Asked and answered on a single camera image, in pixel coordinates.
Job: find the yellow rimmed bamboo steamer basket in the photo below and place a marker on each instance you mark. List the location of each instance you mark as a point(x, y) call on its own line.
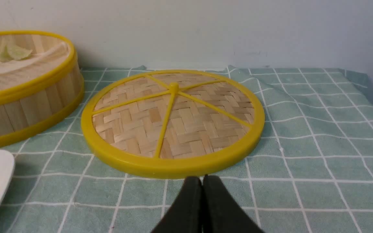
point(35, 106)

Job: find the green checkered tablecloth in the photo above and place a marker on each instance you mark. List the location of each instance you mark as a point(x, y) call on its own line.
point(311, 172)

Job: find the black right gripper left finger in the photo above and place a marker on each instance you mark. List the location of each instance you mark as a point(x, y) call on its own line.
point(183, 216)

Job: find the pale green steamed dumpling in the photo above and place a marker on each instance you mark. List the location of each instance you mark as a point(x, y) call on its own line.
point(9, 52)

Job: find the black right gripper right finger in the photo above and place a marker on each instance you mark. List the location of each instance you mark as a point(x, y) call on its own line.
point(221, 213)

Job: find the yellow rimmed bamboo steamer lid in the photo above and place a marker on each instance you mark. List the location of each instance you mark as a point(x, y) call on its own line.
point(171, 124)

